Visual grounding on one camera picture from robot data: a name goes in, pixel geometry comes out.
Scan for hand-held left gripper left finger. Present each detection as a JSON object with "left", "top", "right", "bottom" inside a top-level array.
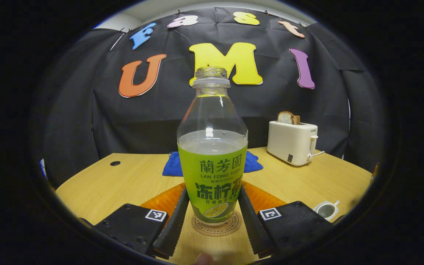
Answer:
[{"left": 93, "top": 183, "right": 190, "bottom": 260}]

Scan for green label water bottle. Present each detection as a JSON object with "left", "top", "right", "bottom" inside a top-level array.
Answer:
[{"left": 177, "top": 66, "right": 249, "bottom": 226}]

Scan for white toaster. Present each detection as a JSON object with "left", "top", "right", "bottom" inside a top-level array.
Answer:
[{"left": 266, "top": 120, "right": 319, "bottom": 167}]

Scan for white ceramic teacup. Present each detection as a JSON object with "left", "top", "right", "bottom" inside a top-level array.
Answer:
[{"left": 313, "top": 200, "right": 341, "bottom": 222}]

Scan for toast slices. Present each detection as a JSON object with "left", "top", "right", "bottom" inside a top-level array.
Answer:
[{"left": 276, "top": 111, "right": 301, "bottom": 126}]

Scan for round wooden coaster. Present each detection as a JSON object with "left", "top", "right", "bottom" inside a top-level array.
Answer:
[{"left": 191, "top": 210, "right": 243, "bottom": 237}]

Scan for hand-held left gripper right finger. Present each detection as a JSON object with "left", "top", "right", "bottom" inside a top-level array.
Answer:
[{"left": 238, "top": 181, "right": 333, "bottom": 259}]

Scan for black backdrop cloth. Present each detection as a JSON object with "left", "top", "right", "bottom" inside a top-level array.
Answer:
[{"left": 32, "top": 7, "right": 393, "bottom": 188}]

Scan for blue towel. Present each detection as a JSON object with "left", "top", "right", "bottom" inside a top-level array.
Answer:
[{"left": 162, "top": 151, "right": 264, "bottom": 177}]

